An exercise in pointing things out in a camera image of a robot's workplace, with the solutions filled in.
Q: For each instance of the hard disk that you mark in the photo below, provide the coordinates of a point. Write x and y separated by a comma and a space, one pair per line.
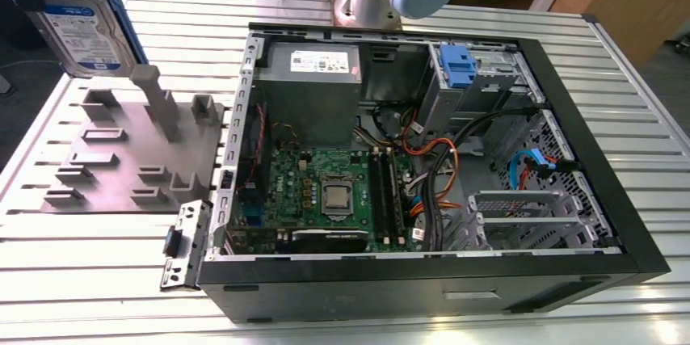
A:
80, 38

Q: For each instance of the metal disk bay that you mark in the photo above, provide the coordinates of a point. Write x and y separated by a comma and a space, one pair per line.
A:
517, 220

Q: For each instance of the black chair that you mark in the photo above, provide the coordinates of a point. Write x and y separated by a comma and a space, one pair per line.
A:
16, 34

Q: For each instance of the grey parts rack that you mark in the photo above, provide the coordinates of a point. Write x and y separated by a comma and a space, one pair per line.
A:
140, 151

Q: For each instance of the grey power supply unit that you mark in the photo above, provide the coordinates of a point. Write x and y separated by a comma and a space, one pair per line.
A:
307, 110

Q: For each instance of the green motherboard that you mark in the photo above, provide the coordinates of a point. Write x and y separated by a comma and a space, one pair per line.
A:
291, 167

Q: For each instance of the CPU socket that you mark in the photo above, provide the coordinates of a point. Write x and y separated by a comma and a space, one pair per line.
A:
338, 178

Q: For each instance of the silver CPU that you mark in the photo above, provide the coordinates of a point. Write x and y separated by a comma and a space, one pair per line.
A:
338, 199

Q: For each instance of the blue drive latch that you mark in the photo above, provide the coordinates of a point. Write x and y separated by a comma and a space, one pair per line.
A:
457, 66

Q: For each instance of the black graphics card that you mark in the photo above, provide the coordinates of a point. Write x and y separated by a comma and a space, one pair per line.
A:
323, 240

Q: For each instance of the black RAM slot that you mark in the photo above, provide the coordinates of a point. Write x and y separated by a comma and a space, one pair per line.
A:
379, 195
397, 199

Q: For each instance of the metal drive cage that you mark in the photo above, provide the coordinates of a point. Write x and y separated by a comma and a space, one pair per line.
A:
447, 110

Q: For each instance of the black PC case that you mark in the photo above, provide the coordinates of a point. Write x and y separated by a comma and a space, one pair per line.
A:
376, 292

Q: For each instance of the black chair caster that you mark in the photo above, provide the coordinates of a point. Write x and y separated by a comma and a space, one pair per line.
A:
682, 44

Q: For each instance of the metal slot bracket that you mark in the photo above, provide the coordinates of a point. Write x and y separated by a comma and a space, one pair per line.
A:
188, 240

